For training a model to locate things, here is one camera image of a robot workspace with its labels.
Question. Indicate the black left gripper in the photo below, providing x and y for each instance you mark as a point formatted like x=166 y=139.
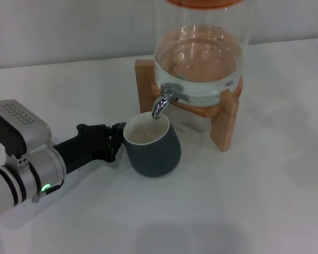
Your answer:
x=87 y=148

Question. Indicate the dark grey ceramic cup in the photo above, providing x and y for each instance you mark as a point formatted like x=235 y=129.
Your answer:
x=156 y=156

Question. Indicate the chrome dispenser faucet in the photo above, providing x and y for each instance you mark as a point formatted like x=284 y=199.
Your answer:
x=161 y=103

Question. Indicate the wooden dispenser stand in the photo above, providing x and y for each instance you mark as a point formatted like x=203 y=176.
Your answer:
x=226 y=124

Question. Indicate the glass water dispenser jar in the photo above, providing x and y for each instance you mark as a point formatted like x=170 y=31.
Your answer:
x=201 y=39

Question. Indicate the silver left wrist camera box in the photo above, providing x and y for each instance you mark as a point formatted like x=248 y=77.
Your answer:
x=18 y=124

